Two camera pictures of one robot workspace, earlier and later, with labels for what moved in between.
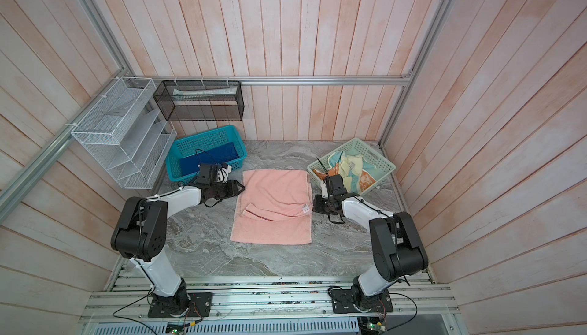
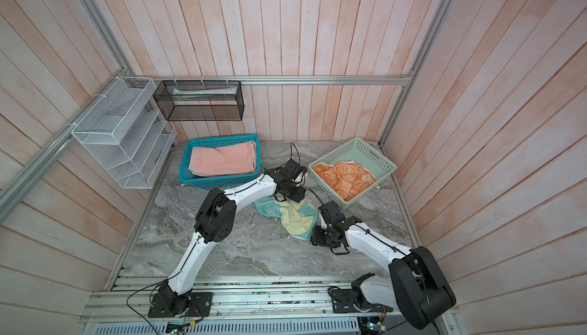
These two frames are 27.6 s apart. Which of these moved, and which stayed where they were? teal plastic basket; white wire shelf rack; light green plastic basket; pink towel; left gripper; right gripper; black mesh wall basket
Moved: pink towel; right gripper; teal plastic basket; left gripper
Stayed: white wire shelf rack; light green plastic basket; black mesh wall basket
